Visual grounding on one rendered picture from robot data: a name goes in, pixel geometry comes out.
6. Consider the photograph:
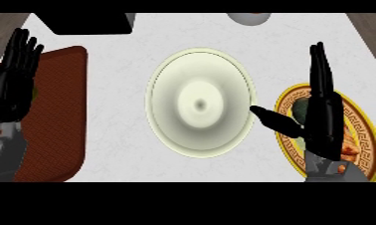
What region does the pale cream bowl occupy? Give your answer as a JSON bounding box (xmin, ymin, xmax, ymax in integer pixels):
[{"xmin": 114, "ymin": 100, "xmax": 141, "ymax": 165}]
[{"xmin": 145, "ymin": 47, "xmax": 259, "ymax": 159}]

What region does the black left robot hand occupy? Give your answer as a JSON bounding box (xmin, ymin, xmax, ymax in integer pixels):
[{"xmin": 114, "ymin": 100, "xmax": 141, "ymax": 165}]
[{"xmin": 0, "ymin": 27, "xmax": 46, "ymax": 123}]

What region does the black appliance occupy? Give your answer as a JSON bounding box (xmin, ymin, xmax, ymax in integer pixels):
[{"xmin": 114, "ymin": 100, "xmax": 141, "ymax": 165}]
[{"xmin": 33, "ymin": 12, "xmax": 139, "ymax": 36}]

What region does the green squash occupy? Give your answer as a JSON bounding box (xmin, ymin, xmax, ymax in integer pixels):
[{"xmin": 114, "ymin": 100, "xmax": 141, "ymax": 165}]
[{"xmin": 290, "ymin": 97, "xmax": 312, "ymax": 127}]

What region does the brown placemat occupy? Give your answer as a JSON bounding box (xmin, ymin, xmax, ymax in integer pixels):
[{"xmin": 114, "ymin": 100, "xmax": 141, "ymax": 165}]
[{"xmin": 12, "ymin": 45, "xmax": 92, "ymax": 183}]

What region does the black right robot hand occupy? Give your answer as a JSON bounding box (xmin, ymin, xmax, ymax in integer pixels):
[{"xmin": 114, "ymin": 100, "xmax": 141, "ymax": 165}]
[{"xmin": 248, "ymin": 41, "xmax": 347, "ymax": 162}]

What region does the gold patterned plate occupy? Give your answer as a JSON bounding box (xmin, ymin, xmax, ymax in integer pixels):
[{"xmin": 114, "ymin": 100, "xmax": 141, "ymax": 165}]
[{"xmin": 273, "ymin": 83, "xmax": 376, "ymax": 181}]

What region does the grey round bowl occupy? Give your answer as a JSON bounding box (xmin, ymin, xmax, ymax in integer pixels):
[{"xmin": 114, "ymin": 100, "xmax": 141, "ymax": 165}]
[{"xmin": 225, "ymin": 12, "xmax": 272, "ymax": 27}]

